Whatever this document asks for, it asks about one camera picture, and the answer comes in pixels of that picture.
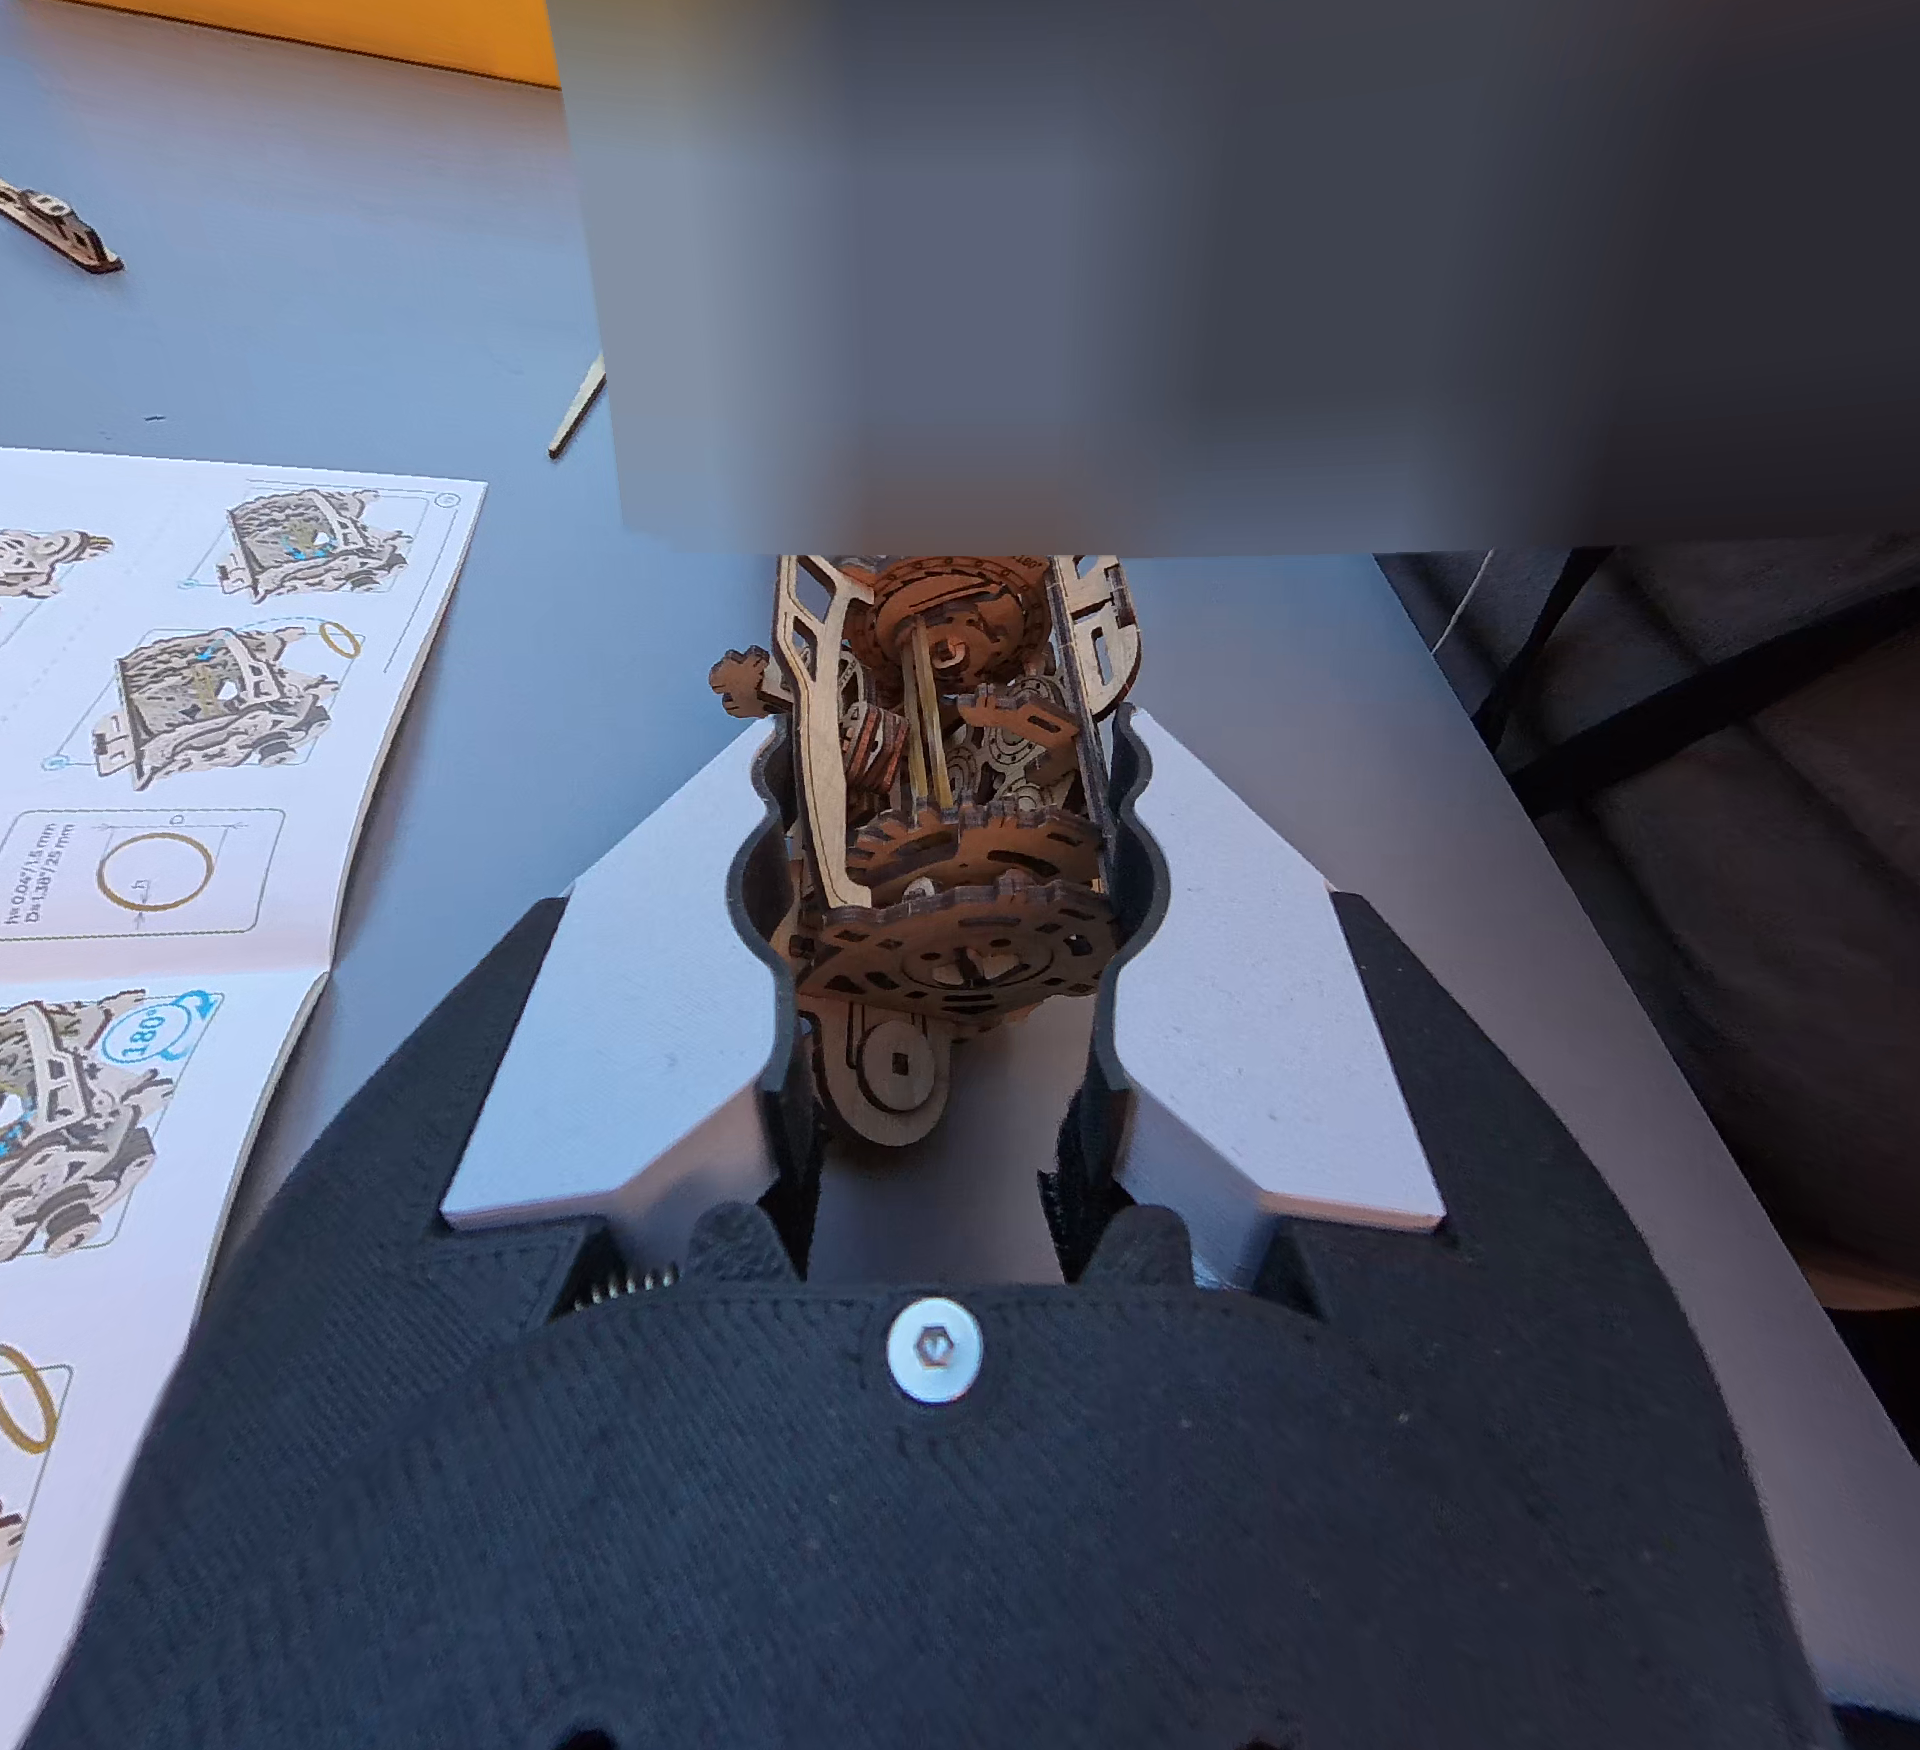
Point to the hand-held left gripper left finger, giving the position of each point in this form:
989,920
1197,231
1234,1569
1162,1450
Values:
646,1031

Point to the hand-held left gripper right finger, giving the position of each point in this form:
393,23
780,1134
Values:
1246,1014

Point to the wooden mechanical model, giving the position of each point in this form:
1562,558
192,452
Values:
961,927

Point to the white instruction booklet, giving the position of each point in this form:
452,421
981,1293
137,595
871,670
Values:
398,610

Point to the thin wooden wedge stick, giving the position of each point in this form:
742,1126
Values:
575,412

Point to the small dark wooden strip part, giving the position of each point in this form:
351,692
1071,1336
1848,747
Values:
67,228

